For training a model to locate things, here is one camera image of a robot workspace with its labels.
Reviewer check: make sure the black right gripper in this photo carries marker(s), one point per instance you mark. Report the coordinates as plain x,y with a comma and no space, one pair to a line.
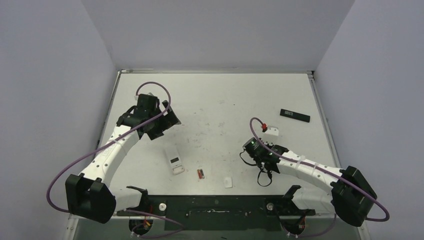
253,155

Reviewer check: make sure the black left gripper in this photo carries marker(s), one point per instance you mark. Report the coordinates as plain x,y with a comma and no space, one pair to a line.
167,123

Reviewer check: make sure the white battery cover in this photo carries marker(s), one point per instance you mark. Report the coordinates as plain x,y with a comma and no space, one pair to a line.
228,182

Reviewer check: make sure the white red remote control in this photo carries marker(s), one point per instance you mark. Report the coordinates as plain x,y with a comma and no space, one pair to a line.
174,160

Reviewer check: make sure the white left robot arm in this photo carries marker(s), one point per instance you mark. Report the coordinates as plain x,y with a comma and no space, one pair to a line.
89,194

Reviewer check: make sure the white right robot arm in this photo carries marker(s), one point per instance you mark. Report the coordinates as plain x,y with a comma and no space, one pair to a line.
346,192

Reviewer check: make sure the black flat bar tool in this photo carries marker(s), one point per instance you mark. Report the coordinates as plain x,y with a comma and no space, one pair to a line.
295,115

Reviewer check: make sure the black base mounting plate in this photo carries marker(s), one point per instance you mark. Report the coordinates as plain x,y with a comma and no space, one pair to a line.
224,212

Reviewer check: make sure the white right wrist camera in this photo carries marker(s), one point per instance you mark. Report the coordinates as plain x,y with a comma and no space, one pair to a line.
269,131

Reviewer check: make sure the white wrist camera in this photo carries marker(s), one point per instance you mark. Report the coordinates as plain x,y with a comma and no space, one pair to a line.
137,96
269,131

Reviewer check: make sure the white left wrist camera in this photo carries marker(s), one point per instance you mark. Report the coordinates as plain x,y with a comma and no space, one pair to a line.
137,96

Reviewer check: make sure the aluminium rail frame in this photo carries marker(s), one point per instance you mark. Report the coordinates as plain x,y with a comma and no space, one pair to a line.
347,214

